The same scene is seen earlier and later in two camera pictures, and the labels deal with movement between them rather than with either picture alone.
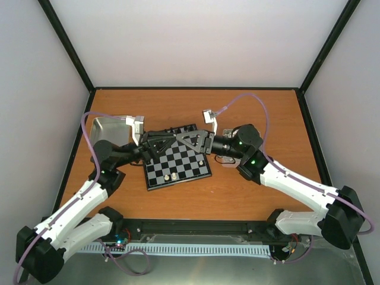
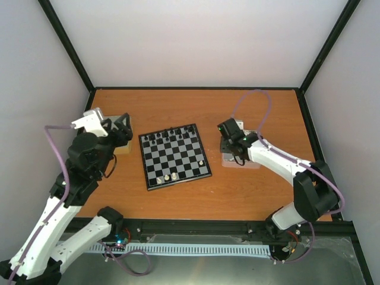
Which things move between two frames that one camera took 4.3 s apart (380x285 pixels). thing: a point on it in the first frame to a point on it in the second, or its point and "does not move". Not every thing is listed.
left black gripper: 148,151 to 123,139
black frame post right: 350,8 does not move
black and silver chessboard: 180,164 does not move
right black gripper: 199,145 to 223,146
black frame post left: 53,19 does not move
